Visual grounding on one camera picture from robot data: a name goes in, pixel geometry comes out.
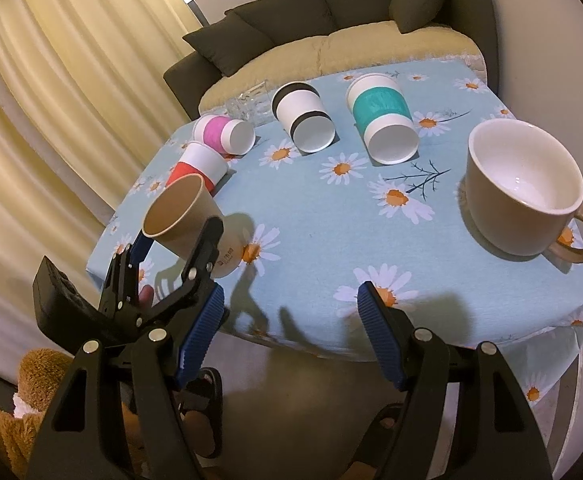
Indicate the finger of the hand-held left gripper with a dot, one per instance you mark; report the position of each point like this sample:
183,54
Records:
140,254
202,255

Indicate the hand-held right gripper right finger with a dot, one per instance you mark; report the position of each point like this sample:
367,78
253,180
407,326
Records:
377,337

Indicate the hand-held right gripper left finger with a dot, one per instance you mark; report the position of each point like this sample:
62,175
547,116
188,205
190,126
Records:
202,329

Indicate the brown paper cup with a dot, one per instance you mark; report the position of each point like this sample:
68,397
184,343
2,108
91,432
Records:
181,210

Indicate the red band paper cup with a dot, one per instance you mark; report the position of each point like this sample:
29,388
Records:
199,160

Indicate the pink band paper cup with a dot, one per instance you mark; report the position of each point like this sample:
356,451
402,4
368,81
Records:
216,130

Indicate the clear glass cup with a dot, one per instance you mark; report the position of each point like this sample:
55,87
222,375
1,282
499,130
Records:
251,105

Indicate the black band paper cup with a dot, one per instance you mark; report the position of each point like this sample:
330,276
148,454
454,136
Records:
296,105

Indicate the teal band paper cup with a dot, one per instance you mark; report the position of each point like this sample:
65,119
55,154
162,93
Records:
376,105

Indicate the person's left hand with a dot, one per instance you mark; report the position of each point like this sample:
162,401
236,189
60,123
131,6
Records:
145,295

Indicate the brown teddy bear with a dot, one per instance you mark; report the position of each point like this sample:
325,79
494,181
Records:
36,370

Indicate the black sandal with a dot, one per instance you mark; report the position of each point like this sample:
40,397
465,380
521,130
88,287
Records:
381,425
206,410

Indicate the blue daisy tablecloth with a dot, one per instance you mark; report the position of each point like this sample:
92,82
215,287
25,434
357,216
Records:
321,210

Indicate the cream ceramic mug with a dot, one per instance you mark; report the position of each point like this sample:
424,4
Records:
501,210

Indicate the dark grey sofa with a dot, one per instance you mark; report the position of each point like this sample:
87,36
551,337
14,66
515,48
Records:
181,75

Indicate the cream curtain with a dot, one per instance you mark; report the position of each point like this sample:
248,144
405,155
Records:
71,85

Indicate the dark grey sofa cushion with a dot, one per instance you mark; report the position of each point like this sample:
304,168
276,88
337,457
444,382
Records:
281,12
231,45

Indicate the beige fleece sofa cover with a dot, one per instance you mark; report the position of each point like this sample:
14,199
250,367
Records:
371,45

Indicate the dark grey throw pillow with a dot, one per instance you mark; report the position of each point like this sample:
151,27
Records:
416,2

